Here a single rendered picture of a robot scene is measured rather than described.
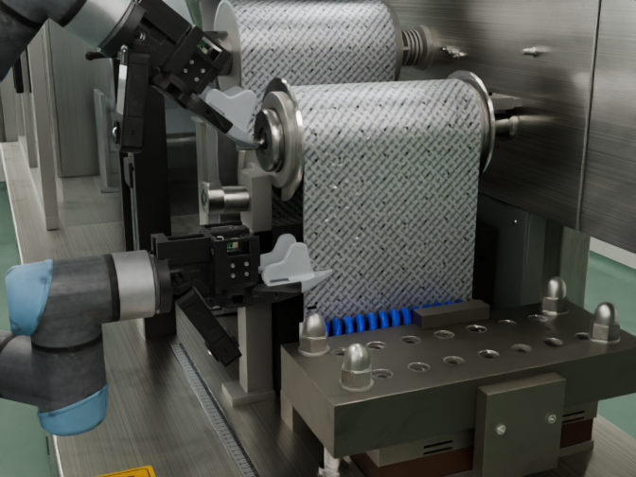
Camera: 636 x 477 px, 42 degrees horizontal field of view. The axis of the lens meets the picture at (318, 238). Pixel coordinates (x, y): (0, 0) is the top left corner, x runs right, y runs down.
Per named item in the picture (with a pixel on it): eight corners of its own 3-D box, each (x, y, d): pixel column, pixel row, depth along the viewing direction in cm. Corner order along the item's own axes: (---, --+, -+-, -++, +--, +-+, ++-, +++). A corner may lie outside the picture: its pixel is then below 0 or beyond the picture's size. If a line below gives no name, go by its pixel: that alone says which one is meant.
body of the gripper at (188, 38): (237, 58, 93) (150, -12, 88) (192, 120, 93) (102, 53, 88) (219, 53, 100) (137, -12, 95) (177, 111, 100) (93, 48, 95)
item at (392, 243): (303, 333, 102) (302, 185, 96) (468, 307, 110) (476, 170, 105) (305, 334, 101) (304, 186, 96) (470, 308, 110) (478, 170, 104)
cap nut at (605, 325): (580, 334, 99) (584, 299, 97) (606, 329, 100) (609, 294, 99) (601, 345, 95) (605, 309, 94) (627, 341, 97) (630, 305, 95)
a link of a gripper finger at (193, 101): (237, 125, 94) (174, 78, 91) (228, 136, 94) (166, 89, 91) (227, 120, 99) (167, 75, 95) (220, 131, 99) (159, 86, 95)
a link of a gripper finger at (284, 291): (306, 286, 94) (230, 295, 91) (306, 298, 95) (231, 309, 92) (291, 273, 99) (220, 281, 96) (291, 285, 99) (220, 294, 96)
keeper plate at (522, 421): (471, 477, 91) (477, 386, 88) (547, 458, 95) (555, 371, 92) (484, 489, 89) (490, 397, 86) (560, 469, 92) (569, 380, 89)
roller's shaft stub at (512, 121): (454, 141, 112) (456, 108, 110) (499, 137, 114) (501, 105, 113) (472, 146, 108) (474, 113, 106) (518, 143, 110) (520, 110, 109)
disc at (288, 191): (260, 186, 109) (258, 72, 104) (264, 185, 109) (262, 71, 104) (300, 214, 95) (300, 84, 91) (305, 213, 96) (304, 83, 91)
